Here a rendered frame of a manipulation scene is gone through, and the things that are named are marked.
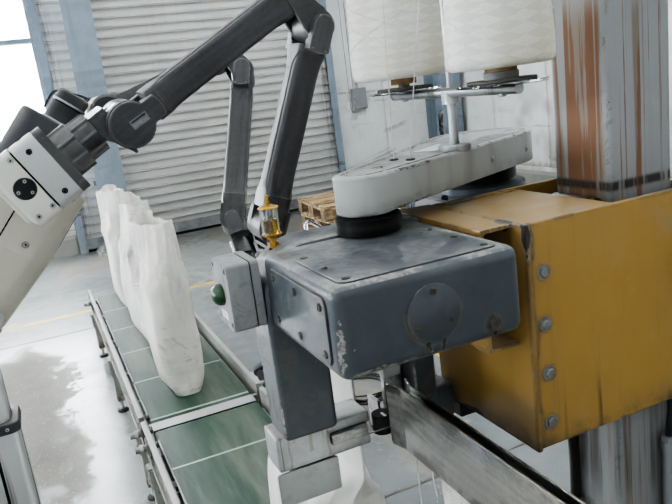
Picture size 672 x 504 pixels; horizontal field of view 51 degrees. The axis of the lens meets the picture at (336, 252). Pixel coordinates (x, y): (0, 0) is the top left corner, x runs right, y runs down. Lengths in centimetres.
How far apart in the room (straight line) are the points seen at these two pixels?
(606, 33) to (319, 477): 74
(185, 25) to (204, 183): 182
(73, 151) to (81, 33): 683
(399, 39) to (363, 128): 826
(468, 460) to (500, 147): 52
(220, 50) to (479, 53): 52
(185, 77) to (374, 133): 823
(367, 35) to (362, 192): 31
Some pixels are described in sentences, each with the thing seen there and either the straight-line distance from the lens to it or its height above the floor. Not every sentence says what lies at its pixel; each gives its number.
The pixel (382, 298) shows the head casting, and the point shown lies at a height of 131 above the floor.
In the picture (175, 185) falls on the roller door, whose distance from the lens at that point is 854.
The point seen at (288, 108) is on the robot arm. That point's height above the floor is 150.
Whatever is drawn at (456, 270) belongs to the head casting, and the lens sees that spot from 78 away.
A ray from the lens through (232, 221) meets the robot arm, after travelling 167.
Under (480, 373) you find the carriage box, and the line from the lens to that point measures 107.
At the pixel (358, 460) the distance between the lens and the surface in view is 126.
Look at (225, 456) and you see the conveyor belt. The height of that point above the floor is 38.
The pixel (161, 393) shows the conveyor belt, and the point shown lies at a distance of 305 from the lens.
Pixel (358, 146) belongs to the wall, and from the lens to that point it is 933.
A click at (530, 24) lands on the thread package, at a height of 158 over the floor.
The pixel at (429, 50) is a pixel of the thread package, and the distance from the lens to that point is 113.
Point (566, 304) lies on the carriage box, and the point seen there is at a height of 122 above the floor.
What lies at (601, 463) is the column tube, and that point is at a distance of 126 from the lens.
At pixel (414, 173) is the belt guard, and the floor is 140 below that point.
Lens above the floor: 154
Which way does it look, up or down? 14 degrees down
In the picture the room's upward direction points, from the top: 7 degrees counter-clockwise
